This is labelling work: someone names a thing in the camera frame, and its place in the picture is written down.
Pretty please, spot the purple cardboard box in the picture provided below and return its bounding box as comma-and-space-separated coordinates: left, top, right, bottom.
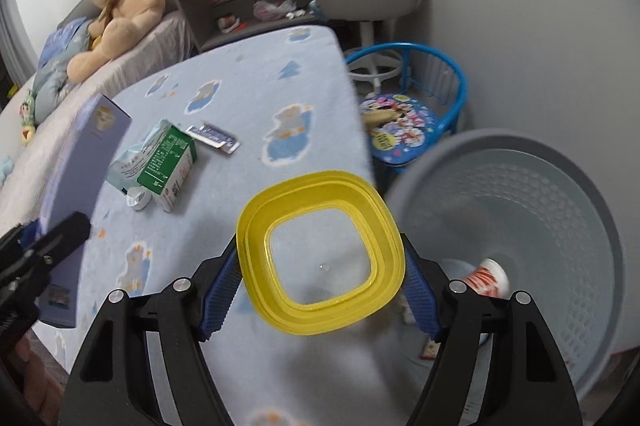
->
37, 94, 133, 331

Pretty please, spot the white wardrobe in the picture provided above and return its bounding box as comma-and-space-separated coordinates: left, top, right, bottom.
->
352, 0, 636, 141

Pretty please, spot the blue metal child chair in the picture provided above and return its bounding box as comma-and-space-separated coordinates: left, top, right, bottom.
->
345, 43, 471, 177

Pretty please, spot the large beige teddy bear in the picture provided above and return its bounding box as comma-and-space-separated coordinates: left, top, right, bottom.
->
66, 0, 166, 84

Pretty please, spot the grey perforated plastic basket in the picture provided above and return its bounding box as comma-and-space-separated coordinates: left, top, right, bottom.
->
382, 129, 626, 402

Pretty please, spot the bed with grey cover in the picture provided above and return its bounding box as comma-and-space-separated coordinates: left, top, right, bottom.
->
0, 10, 196, 231

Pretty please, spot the small white round cap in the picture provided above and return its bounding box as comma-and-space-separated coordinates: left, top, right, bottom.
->
126, 188, 152, 211

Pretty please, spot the grey shelf unit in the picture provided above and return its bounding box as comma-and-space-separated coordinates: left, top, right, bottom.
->
175, 0, 348, 52

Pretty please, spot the red and white paper cup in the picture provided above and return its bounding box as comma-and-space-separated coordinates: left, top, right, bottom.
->
457, 257, 511, 299

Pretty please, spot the small green plush toy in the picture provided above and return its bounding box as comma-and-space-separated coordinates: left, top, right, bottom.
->
19, 90, 39, 127

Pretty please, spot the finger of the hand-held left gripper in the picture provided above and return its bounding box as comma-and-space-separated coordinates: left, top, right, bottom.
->
0, 221, 41, 257
0, 211, 92, 303

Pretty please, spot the pale blue duvet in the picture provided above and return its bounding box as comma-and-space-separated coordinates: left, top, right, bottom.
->
30, 60, 76, 127

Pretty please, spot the pink and white plastic bag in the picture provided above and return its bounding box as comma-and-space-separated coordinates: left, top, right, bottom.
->
253, 0, 296, 21

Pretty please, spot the person's left forearm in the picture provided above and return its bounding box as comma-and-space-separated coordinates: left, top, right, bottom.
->
10, 331, 68, 388

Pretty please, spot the green and white carton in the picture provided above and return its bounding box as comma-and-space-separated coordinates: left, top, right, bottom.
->
136, 124, 197, 213

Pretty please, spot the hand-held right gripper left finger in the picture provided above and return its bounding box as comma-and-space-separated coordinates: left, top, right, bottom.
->
59, 233, 246, 426

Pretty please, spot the blue printed pillow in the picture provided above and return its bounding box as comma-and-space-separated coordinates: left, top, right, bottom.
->
37, 18, 88, 71

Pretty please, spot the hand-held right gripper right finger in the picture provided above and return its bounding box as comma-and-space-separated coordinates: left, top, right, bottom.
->
397, 233, 586, 426

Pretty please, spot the pale blue soft packet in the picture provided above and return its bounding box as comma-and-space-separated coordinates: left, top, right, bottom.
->
107, 118, 171, 197

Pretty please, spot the silver blue snack wrapper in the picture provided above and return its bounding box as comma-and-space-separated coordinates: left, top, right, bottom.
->
186, 121, 241, 154

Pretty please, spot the yellow plastic lid ring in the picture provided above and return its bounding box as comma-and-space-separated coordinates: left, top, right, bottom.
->
236, 171, 406, 337

